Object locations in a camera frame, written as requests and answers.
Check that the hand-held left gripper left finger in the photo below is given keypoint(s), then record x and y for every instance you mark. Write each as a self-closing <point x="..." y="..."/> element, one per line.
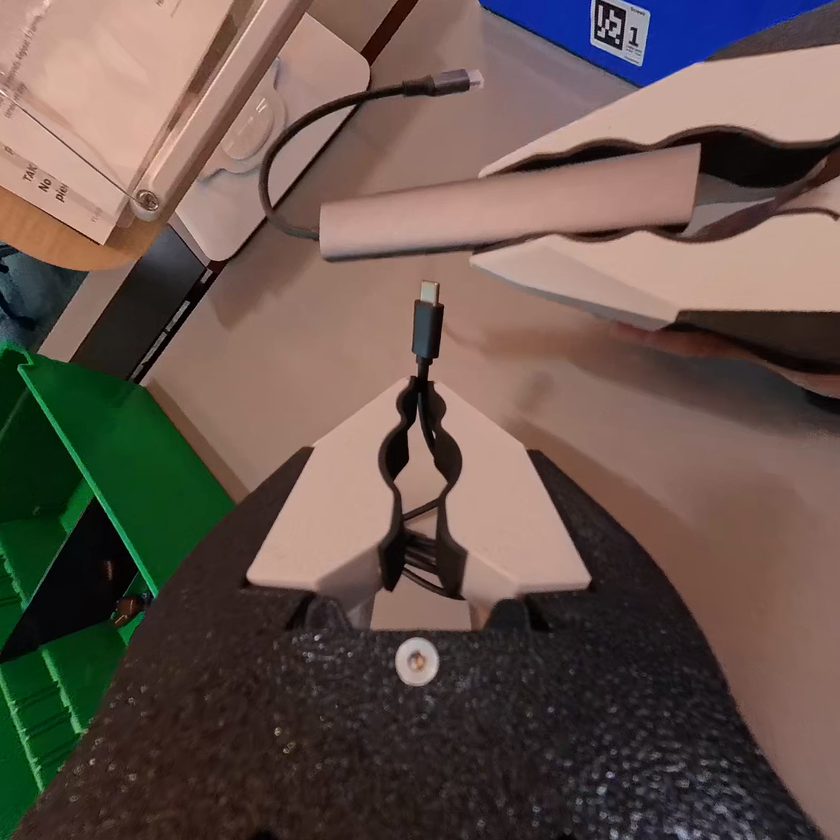
<point x="321" y="518"/>

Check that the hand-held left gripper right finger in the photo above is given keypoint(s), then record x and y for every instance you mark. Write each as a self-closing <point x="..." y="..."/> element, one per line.
<point x="512" y="525"/>

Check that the person's right hand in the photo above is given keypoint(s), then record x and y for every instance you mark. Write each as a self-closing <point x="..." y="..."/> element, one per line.
<point x="722" y="353"/>

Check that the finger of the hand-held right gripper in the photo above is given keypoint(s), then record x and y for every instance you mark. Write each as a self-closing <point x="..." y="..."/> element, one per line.
<point x="590" y="275"/>
<point x="689" y="105"/>

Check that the wooden book stand board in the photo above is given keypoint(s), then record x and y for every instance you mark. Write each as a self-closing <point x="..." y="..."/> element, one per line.
<point x="65" y="246"/>

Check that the large white instruction sheet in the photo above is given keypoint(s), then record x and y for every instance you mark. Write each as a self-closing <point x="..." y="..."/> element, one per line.
<point x="39" y="190"/>

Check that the white book stand base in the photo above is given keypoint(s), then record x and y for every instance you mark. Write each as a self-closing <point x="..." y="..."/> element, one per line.
<point x="328" y="65"/>

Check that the grey USB hub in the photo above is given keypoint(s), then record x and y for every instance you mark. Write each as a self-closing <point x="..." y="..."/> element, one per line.
<point x="492" y="210"/>

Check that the printed exercise sheet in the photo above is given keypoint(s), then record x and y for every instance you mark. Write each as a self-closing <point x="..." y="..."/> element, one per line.
<point x="98" y="65"/>

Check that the green plastic bin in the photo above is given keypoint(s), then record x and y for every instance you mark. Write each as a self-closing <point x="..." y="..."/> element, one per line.
<point x="131" y="446"/>

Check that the grey desk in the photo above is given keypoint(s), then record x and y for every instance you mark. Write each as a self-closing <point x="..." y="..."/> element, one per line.
<point x="295" y="367"/>

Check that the blue box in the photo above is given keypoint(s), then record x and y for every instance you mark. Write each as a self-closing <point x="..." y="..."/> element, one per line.
<point x="538" y="26"/>

